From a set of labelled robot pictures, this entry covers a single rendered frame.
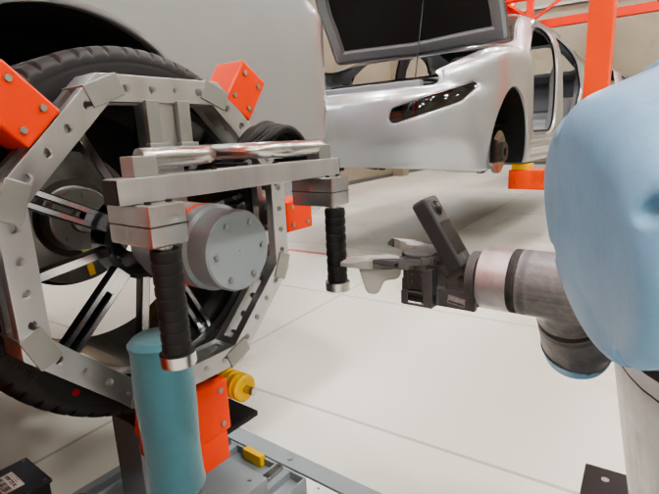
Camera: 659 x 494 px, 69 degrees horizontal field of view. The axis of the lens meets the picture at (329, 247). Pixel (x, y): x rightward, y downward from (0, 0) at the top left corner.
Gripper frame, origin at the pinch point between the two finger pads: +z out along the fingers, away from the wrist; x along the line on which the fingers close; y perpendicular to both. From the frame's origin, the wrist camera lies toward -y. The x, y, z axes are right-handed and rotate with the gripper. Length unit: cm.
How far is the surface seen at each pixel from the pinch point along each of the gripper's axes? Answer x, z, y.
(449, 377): 109, 32, 85
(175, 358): -35.5, 4.5, 5.8
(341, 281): -1.0, 4.5, 6.3
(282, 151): -9.5, 8.2, -16.9
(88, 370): -36.0, 27.0, 13.4
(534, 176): 349, 61, 28
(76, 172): -9, 76, -13
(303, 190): -2.3, 10.7, -9.8
